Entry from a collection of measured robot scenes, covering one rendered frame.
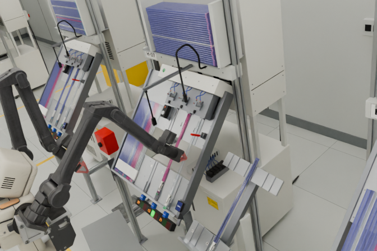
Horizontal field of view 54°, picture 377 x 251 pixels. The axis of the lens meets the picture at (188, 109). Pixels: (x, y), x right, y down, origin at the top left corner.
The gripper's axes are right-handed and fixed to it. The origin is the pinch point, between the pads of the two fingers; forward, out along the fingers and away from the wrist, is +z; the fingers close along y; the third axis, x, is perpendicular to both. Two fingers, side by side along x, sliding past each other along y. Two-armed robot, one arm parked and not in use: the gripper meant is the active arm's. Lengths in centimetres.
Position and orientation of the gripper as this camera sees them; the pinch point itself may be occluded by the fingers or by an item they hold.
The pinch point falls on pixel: (184, 157)
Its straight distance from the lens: 199.2
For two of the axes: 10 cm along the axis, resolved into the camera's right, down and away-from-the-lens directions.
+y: -6.7, -2.4, 7.1
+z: 6.2, 3.5, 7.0
